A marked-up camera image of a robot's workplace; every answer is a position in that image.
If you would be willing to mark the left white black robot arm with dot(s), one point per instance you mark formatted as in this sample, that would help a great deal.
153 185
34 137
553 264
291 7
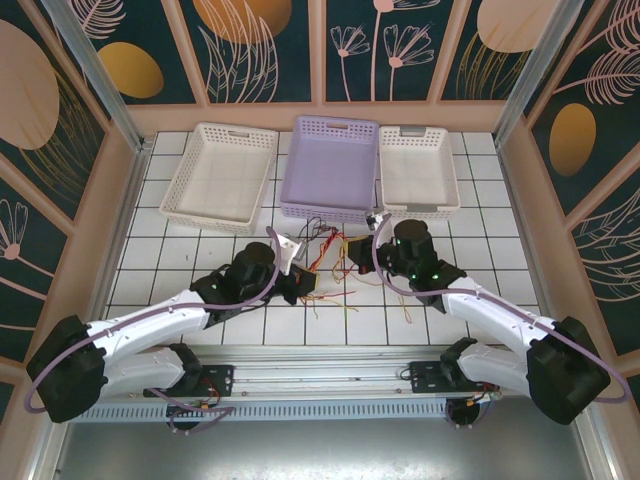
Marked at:
150 315

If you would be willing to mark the white perforated plastic basket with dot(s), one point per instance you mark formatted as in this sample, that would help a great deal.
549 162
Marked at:
220 175

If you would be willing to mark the purple perforated plastic basket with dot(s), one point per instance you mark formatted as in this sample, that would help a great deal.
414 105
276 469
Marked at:
327 170

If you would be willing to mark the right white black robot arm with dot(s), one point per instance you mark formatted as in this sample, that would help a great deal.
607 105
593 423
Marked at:
490 310

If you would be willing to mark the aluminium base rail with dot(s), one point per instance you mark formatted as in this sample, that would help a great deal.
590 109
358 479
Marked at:
325 375

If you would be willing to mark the aluminium frame post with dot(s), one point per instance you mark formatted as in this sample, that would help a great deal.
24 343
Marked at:
100 80
535 70

